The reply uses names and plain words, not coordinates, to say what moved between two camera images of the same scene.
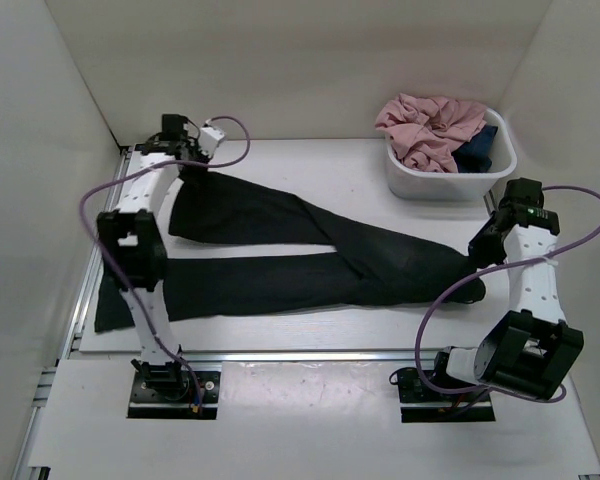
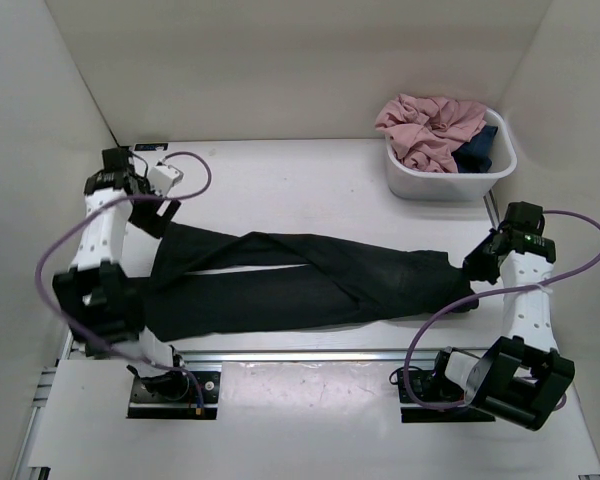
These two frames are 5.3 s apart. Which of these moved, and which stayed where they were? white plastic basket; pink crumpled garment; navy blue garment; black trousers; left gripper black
Moved: left gripper black; black trousers
Stayed: navy blue garment; pink crumpled garment; white plastic basket
